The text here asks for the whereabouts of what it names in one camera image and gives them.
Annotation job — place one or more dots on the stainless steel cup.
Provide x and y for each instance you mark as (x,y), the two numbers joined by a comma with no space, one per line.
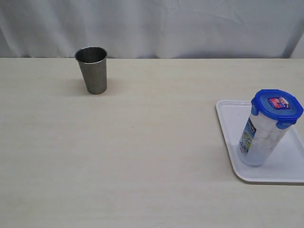
(92,63)

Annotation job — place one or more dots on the clear tall plastic container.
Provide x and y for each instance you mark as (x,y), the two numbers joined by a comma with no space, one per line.
(259,138)

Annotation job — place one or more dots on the blue plastic container lid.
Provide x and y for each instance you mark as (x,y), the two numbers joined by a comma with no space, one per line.
(277,105)

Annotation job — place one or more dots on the white backdrop curtain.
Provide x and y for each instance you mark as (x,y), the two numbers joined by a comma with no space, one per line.
(153,28)

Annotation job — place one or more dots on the white plastic tray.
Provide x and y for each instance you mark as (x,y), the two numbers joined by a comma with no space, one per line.
(284,166)

